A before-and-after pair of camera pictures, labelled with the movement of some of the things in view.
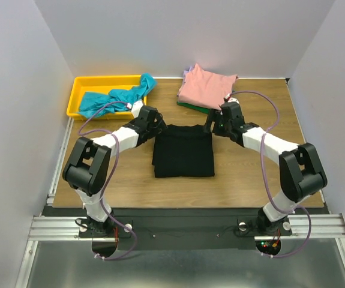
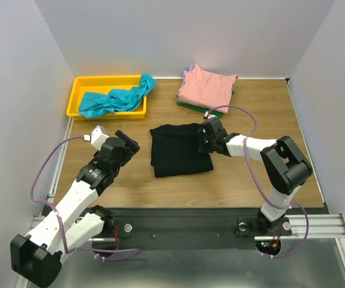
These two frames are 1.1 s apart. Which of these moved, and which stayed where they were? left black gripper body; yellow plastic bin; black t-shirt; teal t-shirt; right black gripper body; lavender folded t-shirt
Moved: right black gripper body; left black gripper body
Stayed: black t-shirt; teal t-shirt; lavender folded t-shirt; yellow plastic bin
